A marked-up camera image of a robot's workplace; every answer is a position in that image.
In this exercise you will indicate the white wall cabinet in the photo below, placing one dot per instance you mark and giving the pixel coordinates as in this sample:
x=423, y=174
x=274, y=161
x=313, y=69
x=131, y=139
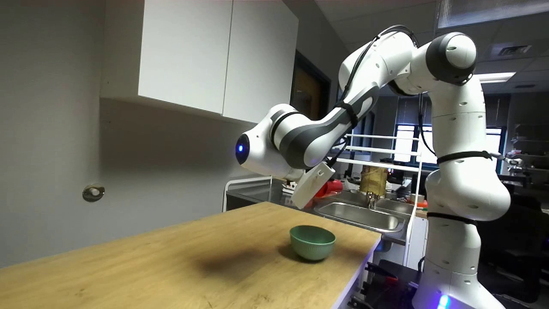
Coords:
x=193, y=51

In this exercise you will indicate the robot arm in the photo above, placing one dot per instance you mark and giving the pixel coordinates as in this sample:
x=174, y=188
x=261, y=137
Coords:
x=459, y=128

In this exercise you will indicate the round metal wall fitting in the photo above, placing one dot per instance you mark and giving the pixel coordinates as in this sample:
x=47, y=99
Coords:
x=93, y=192

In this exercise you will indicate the narrow white cabinet door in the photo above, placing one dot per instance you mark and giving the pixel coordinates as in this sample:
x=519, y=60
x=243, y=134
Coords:
x=261, y=64

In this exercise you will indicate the steel sink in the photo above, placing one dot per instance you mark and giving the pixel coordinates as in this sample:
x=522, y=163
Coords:
x=364, y=216

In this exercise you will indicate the green bowl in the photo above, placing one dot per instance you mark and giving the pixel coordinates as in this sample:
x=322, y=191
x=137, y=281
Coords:
x=312, y=246

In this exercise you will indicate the ceiling light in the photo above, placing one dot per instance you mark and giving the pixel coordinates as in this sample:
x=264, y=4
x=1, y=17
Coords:
x=494, y=77

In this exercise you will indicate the dark wooden door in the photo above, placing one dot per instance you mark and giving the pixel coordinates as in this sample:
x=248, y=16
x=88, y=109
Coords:
x=306, y=92

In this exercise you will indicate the orange cup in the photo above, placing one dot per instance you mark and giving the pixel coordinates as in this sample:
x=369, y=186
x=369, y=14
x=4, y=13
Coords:
x=331, y=187

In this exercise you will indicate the brass tap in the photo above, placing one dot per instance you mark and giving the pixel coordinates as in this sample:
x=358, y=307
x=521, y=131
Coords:
x=372, y=180

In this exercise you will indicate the window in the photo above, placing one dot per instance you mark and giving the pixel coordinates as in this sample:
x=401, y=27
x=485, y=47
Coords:
x=404, y=143

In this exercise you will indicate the white metal frame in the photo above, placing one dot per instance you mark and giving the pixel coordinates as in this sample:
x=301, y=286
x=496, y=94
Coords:
x=246, y=180

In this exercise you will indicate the wide white cabinet door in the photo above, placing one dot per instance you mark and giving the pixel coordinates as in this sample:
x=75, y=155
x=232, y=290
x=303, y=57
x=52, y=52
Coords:
x=184, y=47

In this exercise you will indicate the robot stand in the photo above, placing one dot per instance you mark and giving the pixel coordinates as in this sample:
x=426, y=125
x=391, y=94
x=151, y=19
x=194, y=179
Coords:
x=388, y=289

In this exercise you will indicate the ceiling vent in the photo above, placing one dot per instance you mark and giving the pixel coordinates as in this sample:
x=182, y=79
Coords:
x=511, y=49

